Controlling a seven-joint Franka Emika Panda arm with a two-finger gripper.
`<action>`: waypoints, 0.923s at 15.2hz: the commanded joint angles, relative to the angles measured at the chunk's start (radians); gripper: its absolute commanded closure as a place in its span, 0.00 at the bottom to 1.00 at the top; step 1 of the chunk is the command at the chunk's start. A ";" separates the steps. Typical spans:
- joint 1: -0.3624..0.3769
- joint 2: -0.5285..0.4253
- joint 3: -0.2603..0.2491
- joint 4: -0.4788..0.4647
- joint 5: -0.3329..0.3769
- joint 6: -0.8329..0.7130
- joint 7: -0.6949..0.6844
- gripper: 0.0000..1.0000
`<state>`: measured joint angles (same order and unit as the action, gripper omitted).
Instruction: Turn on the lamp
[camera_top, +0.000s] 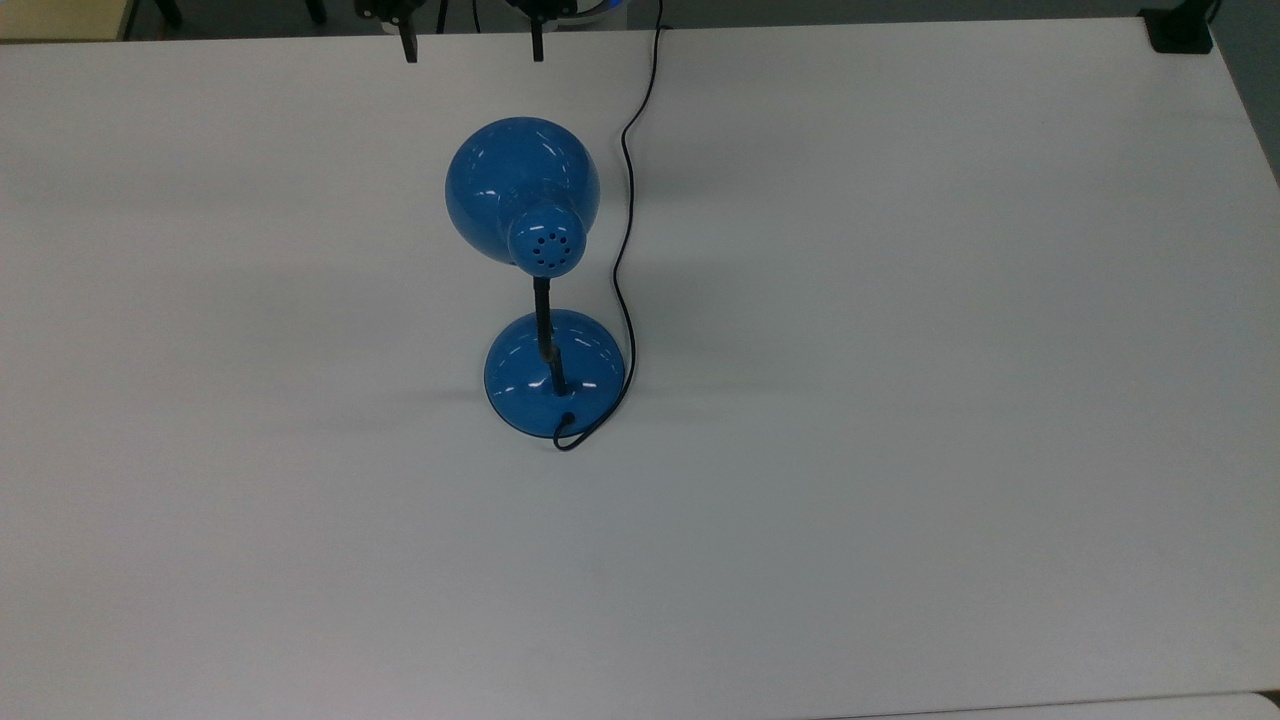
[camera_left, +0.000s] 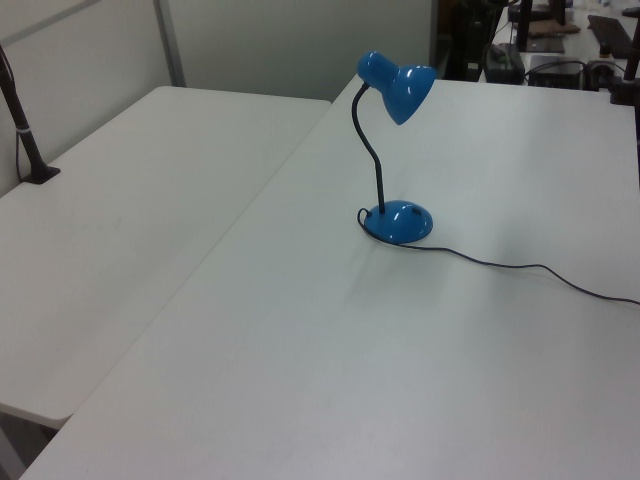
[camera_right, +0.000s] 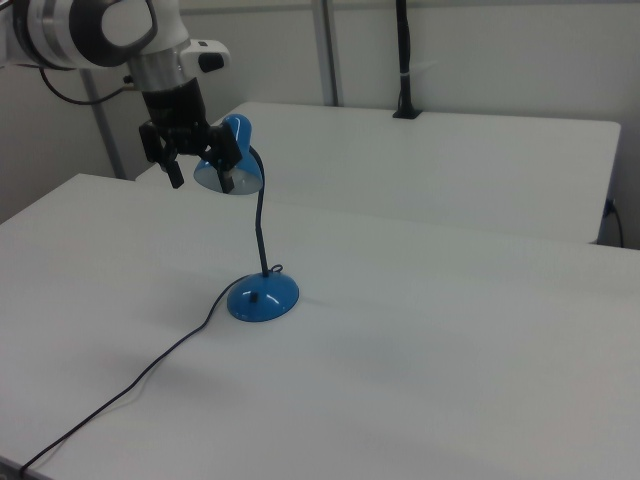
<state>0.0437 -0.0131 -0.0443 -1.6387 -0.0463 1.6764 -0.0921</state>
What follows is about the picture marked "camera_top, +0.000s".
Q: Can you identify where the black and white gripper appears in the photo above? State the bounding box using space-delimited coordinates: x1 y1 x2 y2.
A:
355 0 577 65

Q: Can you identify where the blue desk lamp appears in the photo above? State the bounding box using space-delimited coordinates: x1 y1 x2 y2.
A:
444 117 628 441

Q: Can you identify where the beige wooden cabinet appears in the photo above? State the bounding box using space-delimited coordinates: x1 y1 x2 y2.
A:
0 0 138 43

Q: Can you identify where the black table clamp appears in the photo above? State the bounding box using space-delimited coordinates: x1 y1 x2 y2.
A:
1139 7 1216 55

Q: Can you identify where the black lamp power cable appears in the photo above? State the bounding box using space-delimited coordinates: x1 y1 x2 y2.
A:
553 0 666 453

